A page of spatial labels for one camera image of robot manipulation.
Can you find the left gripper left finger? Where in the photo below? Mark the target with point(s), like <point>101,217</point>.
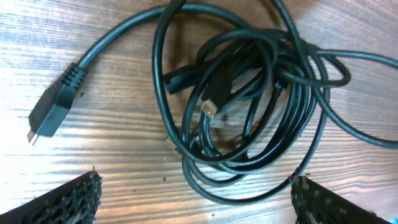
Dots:
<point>76,201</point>

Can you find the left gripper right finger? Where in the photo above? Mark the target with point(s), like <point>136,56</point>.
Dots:
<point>314,204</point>

